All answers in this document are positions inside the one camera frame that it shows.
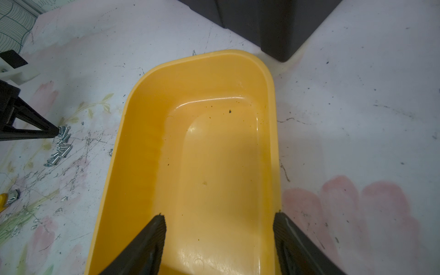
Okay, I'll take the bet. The yellow black toolbox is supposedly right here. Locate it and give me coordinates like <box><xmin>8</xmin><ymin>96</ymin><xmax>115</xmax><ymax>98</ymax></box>
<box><xmin>182</xmin><ymin>0</ymin><xmax>341</xmax><ymax>63</ymax></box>

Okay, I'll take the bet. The yellow black utility knife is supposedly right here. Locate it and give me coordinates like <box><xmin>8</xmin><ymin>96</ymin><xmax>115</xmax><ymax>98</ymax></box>
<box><xmin>0</xmin><ymin>189</ymin><xmax>21</xmax><ymax>212</ymax></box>

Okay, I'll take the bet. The yellow plastic storage tray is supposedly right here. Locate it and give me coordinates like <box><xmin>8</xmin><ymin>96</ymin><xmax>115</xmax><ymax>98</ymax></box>
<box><xmin>85</xmin><ymin>50</ymin><xmax>281</xmax><ymax>275</ymax></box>

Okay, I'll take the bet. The pile of silver screws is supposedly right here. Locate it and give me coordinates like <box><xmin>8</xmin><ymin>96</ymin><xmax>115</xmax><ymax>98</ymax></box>
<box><xmin>44</xmin><ymin>126</ymin><xmax>73</xmax><ymax>167</ymax></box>

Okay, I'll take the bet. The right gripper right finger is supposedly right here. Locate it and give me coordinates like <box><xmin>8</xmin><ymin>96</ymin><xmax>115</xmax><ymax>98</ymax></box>
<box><xmin>273</xmin><ymin>212</ymin><xmax>344</xmax><ymax>275</ymax></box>

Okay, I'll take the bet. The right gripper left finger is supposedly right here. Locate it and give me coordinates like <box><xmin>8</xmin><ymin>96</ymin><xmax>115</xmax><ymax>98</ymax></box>
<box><xmin>101</xmin><ymin>214</ymin><xmax>167</xmax><ymax>275</ymax></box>

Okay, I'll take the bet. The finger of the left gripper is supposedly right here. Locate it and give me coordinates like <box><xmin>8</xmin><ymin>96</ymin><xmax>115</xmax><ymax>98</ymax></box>
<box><xmin>1</xmin><ymin>80</ymin><xmax>60</xmax><ymax>141</ymax></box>

